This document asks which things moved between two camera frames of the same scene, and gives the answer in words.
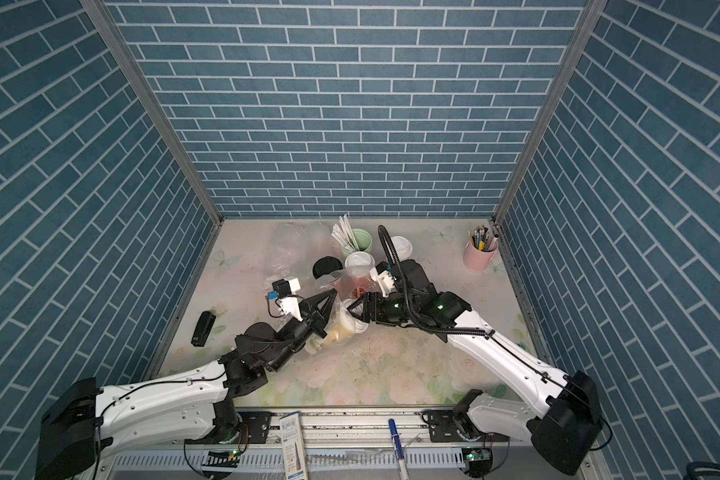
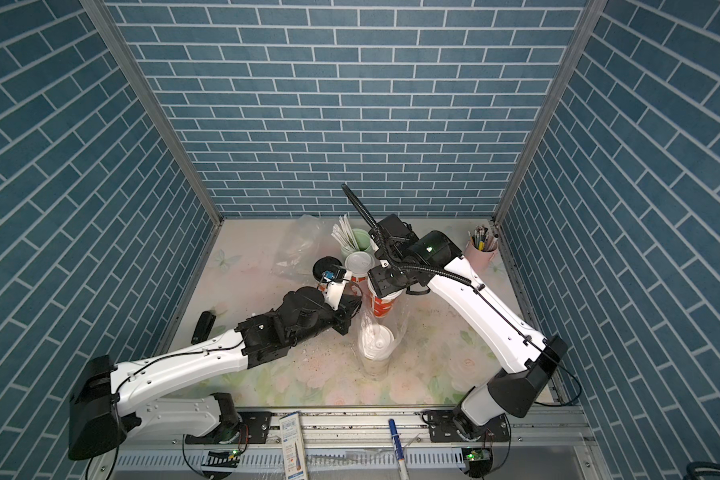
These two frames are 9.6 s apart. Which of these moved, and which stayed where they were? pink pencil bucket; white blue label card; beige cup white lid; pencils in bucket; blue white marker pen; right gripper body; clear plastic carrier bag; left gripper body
Moved: right gripper body; beige cup white lid; clear plastic carrier bag; left gripper body
Stayed: pink pencil bucket; pencils in bucket; white blue label card; blue white marker pen
